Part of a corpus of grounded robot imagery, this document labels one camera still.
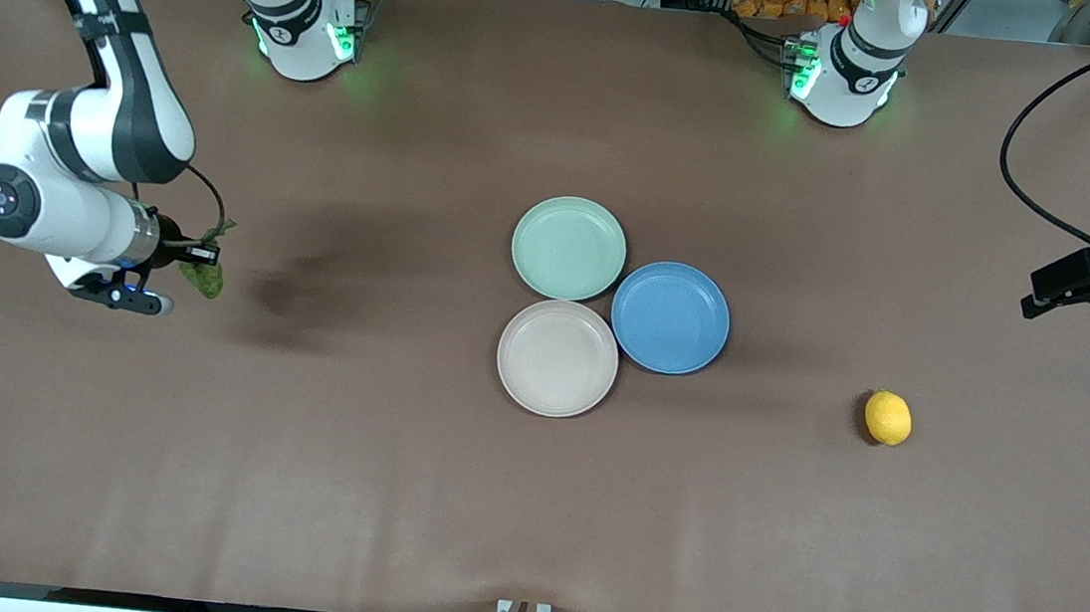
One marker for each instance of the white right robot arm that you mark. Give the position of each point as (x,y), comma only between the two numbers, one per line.
(122,125)

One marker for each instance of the beige plate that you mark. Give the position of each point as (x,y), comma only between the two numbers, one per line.
(557,359)

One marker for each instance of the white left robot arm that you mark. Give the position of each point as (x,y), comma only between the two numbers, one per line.
(853,71)

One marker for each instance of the yellow lemon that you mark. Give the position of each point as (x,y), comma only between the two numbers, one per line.
(887,418)

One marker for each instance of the light green plate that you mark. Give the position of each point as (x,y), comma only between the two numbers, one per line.
(569,248)

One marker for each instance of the blue plate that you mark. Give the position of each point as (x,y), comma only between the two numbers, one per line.
(670,318)

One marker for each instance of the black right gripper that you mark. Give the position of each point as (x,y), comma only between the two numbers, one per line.
(169,244)

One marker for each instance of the green lettuce leaf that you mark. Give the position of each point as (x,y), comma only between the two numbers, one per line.
(204,279)

